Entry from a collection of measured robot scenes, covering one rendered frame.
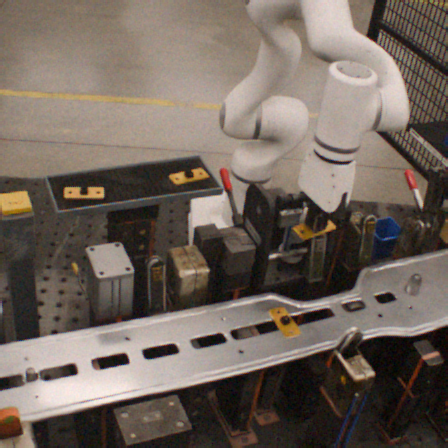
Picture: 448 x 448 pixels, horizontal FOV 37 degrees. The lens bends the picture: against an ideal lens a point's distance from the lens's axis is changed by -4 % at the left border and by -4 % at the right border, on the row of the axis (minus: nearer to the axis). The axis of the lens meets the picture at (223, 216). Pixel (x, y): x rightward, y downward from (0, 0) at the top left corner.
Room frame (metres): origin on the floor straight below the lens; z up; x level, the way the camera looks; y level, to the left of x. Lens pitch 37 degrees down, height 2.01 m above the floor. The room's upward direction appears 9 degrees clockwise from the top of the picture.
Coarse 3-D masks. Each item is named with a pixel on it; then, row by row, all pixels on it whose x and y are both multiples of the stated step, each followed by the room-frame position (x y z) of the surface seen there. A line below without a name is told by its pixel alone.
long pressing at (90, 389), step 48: (384, 288) 1.18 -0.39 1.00; (432, 288) 1.20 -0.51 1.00; (48, 336) 0.87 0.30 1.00; (96, 336) 0.90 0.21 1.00; (144, 336) 0.92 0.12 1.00; (192, 336) 0.94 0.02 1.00; (336, 336) 1.00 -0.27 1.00; (384, 336) 1.03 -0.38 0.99; (48, 384) 0.76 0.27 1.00; (96, 384) 0.78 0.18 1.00; (144, 384) 0.80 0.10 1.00; (192, 384) 0.82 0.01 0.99
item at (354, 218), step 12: (360, 216) 1.35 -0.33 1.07; (348, 228) 1.32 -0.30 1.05; (348, 240) 1.31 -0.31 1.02; (348, 252) 1.29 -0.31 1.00; (336, 264) 1.33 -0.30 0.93; (348, 264) 1.28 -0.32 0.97; (336, 276) 1.32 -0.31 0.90; (348, 276) 1.29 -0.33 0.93; (336, 288) 1.30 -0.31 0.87; (348, 288) 1.29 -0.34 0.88; (324, 312) 1.31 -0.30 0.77
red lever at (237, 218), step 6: (222, 168) 1.33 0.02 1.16; (222, 174) 1.31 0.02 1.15; (222, 180) 1.30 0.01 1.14; (228, 180) 1.30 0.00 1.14; (228, 186) 1.29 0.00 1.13; (228, 192) 1.28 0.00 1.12; (228, 198) 1.27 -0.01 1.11; (234, 204) 1.26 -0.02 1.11; (234, 210) 1.25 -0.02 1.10; (234, 216) 1.23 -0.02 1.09; (240, 216) 1.24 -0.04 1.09; (234, 222) 1.23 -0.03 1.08; (240, 222) 1.23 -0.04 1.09
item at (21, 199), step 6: (12, 192) 1.11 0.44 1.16; (18, 192) 1.11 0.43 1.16; (24, 192) 1.12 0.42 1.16; (0, 198) 1.08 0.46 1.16; (6, 198) 1.09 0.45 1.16; (12, 198) 1.09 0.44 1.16; (18, 198) 1.09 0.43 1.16; (24, 198) 1.09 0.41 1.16; (6, 204) 1.07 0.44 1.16; (12, 204) 1.07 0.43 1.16; (18, 204) 1.07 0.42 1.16; (24, 204) 1.08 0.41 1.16; (6, 210) 1.05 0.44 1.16; (12, 210) 1.05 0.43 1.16; (18, 210) 1.06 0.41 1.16; (24, 210) 1.06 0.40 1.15; (30, 210) 1.07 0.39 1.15
